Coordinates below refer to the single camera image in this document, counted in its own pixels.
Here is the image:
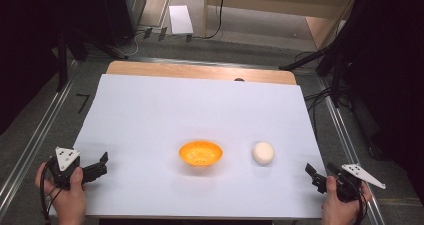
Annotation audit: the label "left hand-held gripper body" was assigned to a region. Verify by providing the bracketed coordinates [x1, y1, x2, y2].
[48, 146, 88, 190]

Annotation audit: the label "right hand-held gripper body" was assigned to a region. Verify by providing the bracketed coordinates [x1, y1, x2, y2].
[334, 163, 387, 203]

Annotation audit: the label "person's right hand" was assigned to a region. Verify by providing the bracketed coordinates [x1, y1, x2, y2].
[320, 175, 373, 225]

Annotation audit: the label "person's left hand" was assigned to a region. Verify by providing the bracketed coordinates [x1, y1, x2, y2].
[34, 161, 88, 225]

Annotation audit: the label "black metal stand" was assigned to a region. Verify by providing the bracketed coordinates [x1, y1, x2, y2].
[279, 41, 358, 109]

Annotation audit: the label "orange plastic bowl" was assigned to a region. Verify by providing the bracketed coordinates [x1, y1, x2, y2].
[178, 140, 224, 168]

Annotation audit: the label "white paper sheet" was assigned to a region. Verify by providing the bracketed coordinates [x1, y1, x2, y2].
[49, 73, 328, 220]

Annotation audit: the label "dark cabinet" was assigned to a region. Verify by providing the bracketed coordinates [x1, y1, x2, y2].
[98, 0, 148, 47]

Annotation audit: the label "white flat board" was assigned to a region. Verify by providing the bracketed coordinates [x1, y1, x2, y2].
[168, 4, 195, 36]

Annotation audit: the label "metal floor rail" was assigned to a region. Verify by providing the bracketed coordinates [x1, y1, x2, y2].
[0, 60, 80, 216]
[318, 78, 388, 225]

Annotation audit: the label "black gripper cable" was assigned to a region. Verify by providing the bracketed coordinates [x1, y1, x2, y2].
[39, 158, 64, 225]
[343, 176, 369, 225]

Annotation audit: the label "black floor cables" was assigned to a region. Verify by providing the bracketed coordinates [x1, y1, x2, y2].
[302, 86, 335, 137]

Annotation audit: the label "white floor cable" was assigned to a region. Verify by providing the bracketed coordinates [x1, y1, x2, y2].
[121, 30, 148, 58]

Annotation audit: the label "light wooden frame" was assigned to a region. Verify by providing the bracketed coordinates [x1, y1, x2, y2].
[201, 0, 363, 50]

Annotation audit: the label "black hanging cable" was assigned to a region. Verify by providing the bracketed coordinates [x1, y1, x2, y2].
[202, 0, 228, 41]

